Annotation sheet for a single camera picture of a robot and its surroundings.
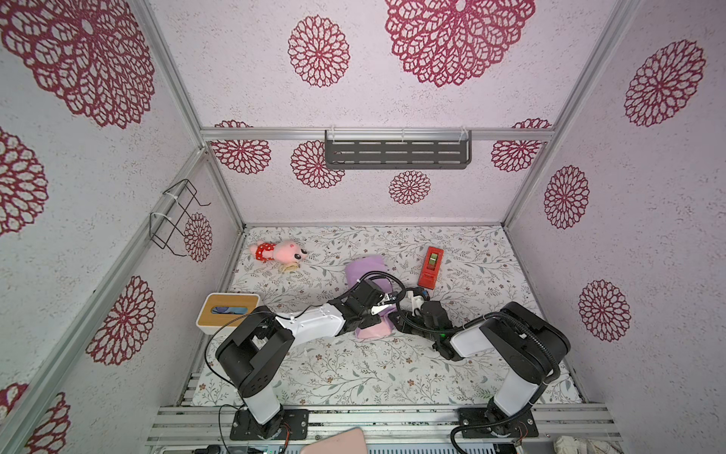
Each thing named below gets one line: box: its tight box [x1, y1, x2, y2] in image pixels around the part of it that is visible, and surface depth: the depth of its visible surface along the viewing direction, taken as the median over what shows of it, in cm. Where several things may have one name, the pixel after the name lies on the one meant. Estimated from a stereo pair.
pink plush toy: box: [249, 240, 310, 266], surface depth 105 cm
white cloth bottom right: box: [553, 435, 624, 454], surface depth 70 cm
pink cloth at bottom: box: [299, 426, 369, 454], surface depth 71 cm
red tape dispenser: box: [416, 245, 445, 291], surface depth 104 cm
